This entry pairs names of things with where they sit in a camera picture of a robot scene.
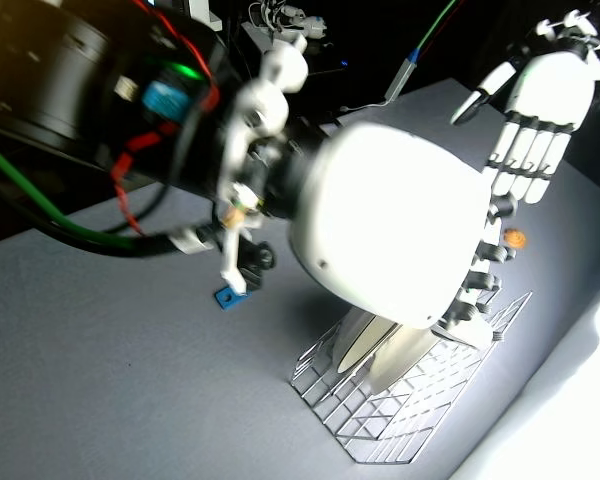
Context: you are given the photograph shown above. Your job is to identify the blue block with two holes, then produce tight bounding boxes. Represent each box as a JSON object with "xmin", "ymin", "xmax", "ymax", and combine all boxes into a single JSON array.
[{"xmin": 213, "ymin": 285, "xmax": 251, "ymax": 313}]

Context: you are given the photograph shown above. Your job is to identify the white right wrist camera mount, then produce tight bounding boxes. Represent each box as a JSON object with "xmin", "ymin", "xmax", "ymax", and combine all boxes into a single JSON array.
[{"xmin": 217, "ymin": 42, "xmax": 311, "ymax": 296}]

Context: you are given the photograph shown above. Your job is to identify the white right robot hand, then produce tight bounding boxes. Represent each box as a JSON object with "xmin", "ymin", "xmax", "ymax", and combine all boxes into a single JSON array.
[{"xmin": 289, "ymin": 122, "xmax": 519, "ymax": 351}]

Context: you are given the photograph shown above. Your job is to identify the silver wire dish rack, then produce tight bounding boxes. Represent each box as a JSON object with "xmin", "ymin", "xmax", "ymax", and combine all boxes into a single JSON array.
[{"xmin": 288, "ymin": 291, "xmax": 534, "ymax": 464}]

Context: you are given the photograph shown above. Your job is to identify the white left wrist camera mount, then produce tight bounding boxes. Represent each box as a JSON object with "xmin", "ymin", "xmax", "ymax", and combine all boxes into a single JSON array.
[{"xmin": 534, "ymin": 8, "xmax": 600, "ymax": 106}]

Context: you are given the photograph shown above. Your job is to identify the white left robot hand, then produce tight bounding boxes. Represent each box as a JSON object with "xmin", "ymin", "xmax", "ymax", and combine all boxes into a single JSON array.
[{"xmin": 449, "ymin": 49, "xmax": 599, "ymax": 205}]

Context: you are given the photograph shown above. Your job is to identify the red twisted wire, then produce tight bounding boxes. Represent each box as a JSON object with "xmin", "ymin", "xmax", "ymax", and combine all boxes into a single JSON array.
[{"xmin": 112, "ymin": 0, "xmax": 221, "ymax": 236}]

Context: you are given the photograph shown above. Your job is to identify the thin green cable grey connector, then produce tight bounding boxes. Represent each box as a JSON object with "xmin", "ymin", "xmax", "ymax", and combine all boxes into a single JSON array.
[{"xmin": 383, "ymin": 0, "xmax": 459, "ymax": 104}]

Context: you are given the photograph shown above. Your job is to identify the white background device with wires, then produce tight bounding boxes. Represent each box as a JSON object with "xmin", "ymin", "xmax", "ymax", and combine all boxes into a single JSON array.
[{"xmin": 247, "ymin": 0, "xmax": 329, "ymax": 44}]

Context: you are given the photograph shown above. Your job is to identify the white plate with dark rim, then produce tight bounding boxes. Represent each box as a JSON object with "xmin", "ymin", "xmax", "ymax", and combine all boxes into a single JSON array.
[
  {"xmin": 332, "ymin": 307, "xmax": 401, "ymax": 374},
  {"xmin": 367, "ymin": 327, "xmax": 439, "ymax": 396}
]

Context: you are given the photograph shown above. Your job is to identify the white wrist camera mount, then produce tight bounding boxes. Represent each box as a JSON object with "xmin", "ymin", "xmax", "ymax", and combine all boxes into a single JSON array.
[
  {"xmin": 217, "ymin": 42, "xmax": 311, "ymax": 296},
  {"xmin": 534, "ymin": 8, "xmax": 600, "ymax": 106}
]

